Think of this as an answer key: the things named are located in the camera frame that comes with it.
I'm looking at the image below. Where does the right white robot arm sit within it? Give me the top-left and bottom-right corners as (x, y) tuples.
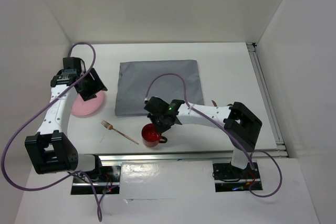
(144, 97), (263, 178)

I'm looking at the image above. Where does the copper fork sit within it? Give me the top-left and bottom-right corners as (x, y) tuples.
(101, 120), (139, 145)

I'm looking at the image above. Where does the red enamel mug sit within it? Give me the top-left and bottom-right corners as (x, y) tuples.
(141, 123), (167, 147)

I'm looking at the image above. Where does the purple cable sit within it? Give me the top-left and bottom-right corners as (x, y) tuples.
(145, 72), (283, 198)
(1, 41), (118, 222)

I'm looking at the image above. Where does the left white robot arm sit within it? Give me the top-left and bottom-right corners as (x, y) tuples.
(25, 57), (107, 182)

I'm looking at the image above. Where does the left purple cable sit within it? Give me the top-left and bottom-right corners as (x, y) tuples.
(1, 41), (118, 222)

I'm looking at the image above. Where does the grey cloth placemat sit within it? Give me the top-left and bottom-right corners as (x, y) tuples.
(115, 60), (204, 116)

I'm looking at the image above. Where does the pink plastic plate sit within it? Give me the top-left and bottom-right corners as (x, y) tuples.
(71, 91), (105, 116)

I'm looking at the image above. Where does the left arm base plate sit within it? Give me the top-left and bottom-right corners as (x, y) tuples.
(70, 164), (121, 195)

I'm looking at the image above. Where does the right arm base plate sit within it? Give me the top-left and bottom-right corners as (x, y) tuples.
(212, 162), (263, 193)

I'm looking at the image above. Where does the aluminium rail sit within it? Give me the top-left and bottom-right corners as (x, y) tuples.
(41, 147), (289, 164)

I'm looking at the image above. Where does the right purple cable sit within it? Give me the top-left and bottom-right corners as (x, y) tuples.
(145, 72), (283, 198)

